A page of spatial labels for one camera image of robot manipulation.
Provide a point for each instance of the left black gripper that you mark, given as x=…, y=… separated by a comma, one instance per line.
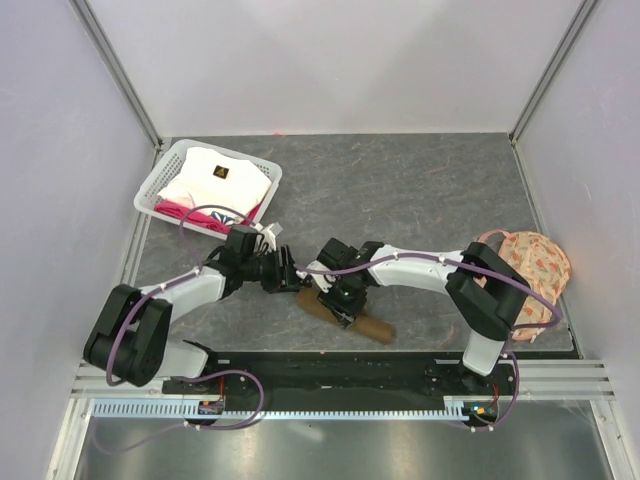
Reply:
x=284, y=279

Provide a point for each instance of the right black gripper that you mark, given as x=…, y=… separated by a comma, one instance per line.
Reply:
x=346, y=312

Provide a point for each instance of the brown cloth napkin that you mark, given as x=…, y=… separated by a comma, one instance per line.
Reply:
x=364, y=325

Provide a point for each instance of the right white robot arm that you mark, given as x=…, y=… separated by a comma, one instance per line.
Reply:
x=487, y=292

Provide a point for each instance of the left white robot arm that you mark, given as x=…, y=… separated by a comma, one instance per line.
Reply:
x=130, y=337

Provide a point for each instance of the white plastic basket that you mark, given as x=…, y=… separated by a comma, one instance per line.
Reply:
x=170, y=165

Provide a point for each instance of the white folded t-shirt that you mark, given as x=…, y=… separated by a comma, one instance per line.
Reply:
x=231, y=188

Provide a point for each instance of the pink folded cloth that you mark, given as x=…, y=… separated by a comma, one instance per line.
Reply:
x=215, y=221

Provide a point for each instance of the floral pink hat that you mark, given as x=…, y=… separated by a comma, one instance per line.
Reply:
x=543, y=264

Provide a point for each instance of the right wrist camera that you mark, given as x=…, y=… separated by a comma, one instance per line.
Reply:
x=318, y=274

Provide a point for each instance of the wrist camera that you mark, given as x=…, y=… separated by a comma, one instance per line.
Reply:
x=270, y=233
x=318, y=274

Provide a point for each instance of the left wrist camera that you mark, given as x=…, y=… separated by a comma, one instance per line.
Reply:
x=270, y=233

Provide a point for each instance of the slotted cable duct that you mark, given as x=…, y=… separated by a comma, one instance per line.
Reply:
x=452, y=410

